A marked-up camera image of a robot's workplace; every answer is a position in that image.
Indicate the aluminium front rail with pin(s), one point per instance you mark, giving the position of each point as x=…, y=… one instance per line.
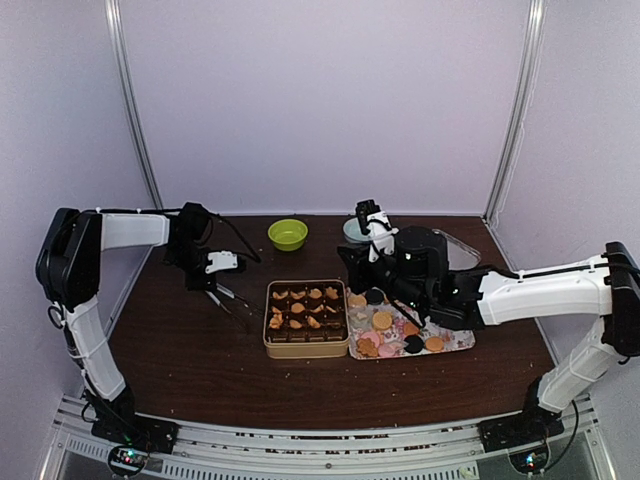
x=451, y=450

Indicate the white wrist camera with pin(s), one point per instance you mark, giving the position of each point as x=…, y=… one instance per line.
x=375, y=225
x=224, y=261

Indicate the floral cookie tray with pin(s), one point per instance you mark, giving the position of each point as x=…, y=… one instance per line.
x=394, y=326

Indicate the round patterned biscuit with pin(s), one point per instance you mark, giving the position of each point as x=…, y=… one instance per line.
x=357, y=301

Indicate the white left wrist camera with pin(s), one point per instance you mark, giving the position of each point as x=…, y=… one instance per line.
x=224, y=261

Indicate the green bowl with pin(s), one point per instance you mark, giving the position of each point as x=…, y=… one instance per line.
x=288, y=235

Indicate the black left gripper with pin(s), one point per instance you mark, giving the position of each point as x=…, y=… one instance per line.
x=200, y=284

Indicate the light blue striped bowl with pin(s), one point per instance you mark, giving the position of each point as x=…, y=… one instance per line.
x=352, y=232

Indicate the aluminium corner post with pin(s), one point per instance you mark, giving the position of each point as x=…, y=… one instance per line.
x=119, y=47
x=515, y=127

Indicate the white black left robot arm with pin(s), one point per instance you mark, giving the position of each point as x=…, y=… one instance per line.
x=68, y=268

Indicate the pink round cookie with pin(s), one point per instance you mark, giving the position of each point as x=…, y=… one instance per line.
x=373, y=336

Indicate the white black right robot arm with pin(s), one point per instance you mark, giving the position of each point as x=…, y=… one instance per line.
x=410, y=266

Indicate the aluminium corner post right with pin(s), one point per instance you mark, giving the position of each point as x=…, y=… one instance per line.
x=515, y=127

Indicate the aluminium corner post left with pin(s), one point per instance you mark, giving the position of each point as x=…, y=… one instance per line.
x=119, y=47

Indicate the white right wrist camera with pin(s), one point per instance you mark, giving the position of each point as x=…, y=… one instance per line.
x=375, y=225

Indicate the black sandwich cookie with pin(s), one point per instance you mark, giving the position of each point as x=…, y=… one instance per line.
x=413, y=344

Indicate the gold cookie tin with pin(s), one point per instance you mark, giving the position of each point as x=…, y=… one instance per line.
x=310, y=324

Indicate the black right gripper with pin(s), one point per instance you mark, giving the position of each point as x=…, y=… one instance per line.
x=353, y=254

